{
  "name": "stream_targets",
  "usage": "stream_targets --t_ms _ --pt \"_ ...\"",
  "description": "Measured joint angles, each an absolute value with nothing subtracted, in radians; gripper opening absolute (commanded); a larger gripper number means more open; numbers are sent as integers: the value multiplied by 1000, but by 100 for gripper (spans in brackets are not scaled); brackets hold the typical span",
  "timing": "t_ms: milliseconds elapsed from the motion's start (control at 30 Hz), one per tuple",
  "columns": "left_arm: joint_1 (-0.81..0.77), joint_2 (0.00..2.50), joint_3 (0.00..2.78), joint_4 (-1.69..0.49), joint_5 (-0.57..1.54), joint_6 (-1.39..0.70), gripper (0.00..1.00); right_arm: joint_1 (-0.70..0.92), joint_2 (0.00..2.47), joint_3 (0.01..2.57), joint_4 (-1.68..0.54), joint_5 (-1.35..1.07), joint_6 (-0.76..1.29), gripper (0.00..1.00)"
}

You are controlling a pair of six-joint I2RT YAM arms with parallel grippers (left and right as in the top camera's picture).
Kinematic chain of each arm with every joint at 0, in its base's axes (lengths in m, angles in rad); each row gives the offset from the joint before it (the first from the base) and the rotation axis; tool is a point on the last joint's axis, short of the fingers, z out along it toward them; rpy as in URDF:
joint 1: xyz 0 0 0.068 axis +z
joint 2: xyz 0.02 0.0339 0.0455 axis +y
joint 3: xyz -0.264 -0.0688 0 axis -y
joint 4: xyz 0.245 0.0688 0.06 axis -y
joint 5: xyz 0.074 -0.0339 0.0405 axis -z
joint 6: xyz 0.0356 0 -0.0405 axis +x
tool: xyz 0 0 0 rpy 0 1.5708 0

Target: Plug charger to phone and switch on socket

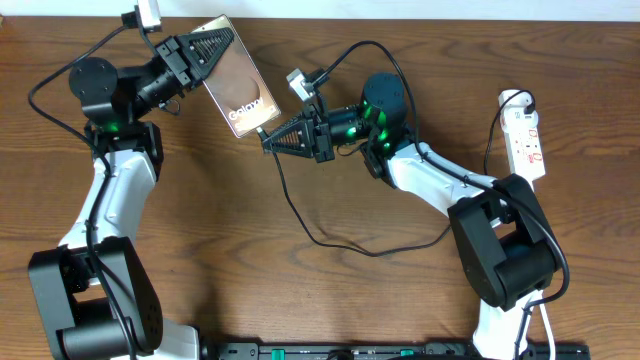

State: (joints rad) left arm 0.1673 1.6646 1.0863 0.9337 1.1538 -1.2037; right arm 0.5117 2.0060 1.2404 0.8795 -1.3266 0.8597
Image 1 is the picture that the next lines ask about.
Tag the white power strip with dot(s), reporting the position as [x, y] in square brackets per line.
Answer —
[519, 123]

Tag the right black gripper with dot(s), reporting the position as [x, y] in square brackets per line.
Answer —
[315, 135]

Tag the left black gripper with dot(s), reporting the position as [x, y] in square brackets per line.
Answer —
[174, 50]

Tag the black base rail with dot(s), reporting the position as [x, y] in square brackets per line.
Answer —
[432, 350]

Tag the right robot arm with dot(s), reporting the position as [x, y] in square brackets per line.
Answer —
[506, 247]

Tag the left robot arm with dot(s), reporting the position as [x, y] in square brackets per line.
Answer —
[93, 294]

